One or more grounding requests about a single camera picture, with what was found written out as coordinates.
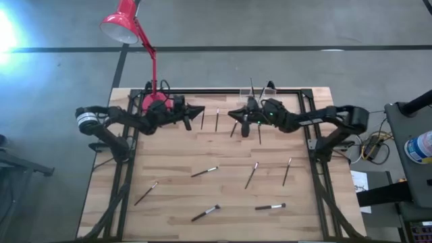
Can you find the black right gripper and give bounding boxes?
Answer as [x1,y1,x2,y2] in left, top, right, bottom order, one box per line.
[227,107,265,126]

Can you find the white and blue canister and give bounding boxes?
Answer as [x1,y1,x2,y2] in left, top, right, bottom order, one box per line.
[404,130,432,165]

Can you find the thick makeup brush silver ferrule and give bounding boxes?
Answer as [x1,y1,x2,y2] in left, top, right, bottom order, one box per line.
[190,205,221,223]
[254,202,287,211]

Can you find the red desk lamp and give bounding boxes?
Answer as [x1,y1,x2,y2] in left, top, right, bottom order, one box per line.
[99,0,173,114]

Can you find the black computer case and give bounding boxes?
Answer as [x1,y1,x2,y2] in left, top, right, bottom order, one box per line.
[398,201,432,243]

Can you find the dark grey cart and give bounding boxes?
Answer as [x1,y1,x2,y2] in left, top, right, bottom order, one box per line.
[384,101,432,209]

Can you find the white paper sheet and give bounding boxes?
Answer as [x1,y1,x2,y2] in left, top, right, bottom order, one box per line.
[350,170,372,214]

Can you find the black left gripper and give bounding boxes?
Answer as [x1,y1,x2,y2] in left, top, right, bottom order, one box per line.
[167,105,206,126]

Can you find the black pole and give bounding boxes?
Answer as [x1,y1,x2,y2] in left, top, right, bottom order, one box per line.
[400,89,432,115]

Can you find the black floor stand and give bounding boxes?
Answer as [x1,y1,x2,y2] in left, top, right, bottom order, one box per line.
[0,134,55,243]

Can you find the clear acrylic brush organizer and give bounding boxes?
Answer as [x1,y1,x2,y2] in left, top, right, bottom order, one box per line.
[239,86,277,105]

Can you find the black aluminium table frame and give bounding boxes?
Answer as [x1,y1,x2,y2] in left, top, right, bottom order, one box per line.
[80,88,364,242]

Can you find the black cart base beam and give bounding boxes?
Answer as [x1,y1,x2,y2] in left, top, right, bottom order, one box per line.
[356,181,413,207]

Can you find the black power strip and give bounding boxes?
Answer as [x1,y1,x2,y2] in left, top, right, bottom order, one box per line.
[366,134,382,158]

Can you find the black cable bundle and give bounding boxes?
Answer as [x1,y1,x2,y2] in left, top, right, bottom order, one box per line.
[315,168,364,241]
[84,182,131,241]

